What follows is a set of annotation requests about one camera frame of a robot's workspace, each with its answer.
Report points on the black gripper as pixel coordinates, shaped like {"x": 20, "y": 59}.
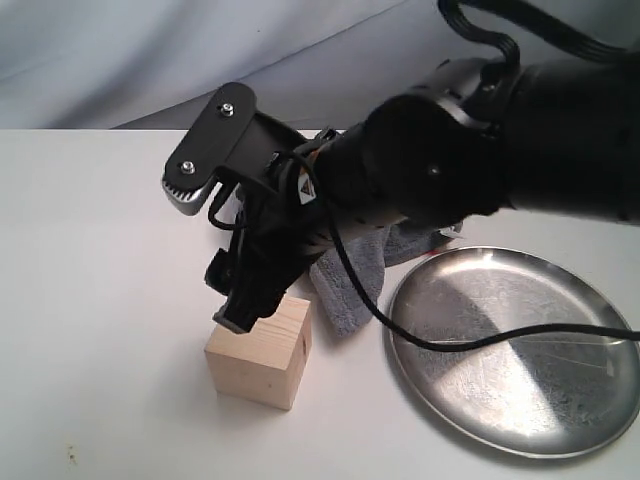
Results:
{"x": 286, "y": 234}

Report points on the light wooden cube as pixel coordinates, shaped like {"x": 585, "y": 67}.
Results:
{"x": 265, "y": 365}

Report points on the grey fleece towel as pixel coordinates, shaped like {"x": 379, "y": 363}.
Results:
{"x": 349, "y": 279}

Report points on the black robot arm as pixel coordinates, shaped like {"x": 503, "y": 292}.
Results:
{"x": 561, "y": 137}

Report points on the white backdrop sheet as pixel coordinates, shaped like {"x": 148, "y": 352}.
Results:
{"x": 155, "y": 64}

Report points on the round steel plate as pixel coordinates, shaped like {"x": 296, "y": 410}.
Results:
{"x": 555, "y": 395}

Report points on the wrist camera with black bracket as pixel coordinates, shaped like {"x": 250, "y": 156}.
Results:
{"x": 230, "y": 140}

